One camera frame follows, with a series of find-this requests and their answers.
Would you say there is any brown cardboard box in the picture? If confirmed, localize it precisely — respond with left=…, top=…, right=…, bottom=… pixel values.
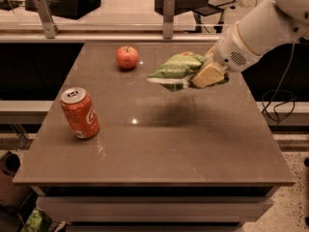
left=0, top=152, right=32, bottom=208

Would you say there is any red apple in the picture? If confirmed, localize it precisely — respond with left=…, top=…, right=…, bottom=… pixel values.
left=116, top=46, right=139, bottom=70

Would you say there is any green jalapeno chip bag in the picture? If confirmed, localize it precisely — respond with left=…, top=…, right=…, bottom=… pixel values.
left=147, top=51, right=229, bottom=92

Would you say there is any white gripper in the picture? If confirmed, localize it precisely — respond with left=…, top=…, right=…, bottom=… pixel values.
left=190, top=23, right=262, bottom=88

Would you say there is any metal glass bracket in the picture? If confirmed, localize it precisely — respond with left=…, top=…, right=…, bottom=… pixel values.
left=163, top=0, right=175, bottom=39
left=33, top=0, right=58, bottom=39

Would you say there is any middle metal glass bracket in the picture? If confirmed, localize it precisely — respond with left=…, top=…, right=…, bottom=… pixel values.
left=163, top=0, right=175, bottom=39

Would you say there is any green bag under table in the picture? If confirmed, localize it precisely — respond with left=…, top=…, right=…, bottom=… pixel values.
left=20, top=209, right=52, bottom=232

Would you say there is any black cable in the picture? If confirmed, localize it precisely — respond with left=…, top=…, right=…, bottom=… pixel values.
left=260, top=42, right=298, bottom=124

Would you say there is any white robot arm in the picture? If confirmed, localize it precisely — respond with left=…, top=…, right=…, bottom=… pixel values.
left=189, top=0, right=309, bottom=88

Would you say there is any red coke can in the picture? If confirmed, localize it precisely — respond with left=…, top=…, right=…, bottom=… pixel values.
left=61, top=87, right=99, bottom=139

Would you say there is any left metal glass bracket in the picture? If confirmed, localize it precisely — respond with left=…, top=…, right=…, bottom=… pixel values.
left=33, top=0, right=58, bottom=39

